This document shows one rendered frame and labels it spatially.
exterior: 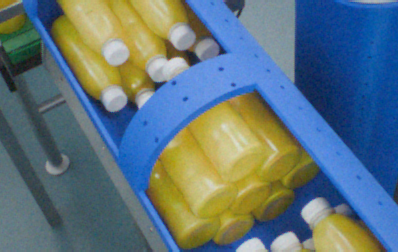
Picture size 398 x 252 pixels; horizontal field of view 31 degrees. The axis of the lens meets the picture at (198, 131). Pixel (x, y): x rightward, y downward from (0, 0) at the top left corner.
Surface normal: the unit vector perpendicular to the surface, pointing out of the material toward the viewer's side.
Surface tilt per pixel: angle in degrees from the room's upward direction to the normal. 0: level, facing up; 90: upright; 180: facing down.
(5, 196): 0
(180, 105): 20
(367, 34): 90
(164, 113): 29
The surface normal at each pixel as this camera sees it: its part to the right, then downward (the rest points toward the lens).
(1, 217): -0.10, -0.57
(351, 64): -0.28, 0.81
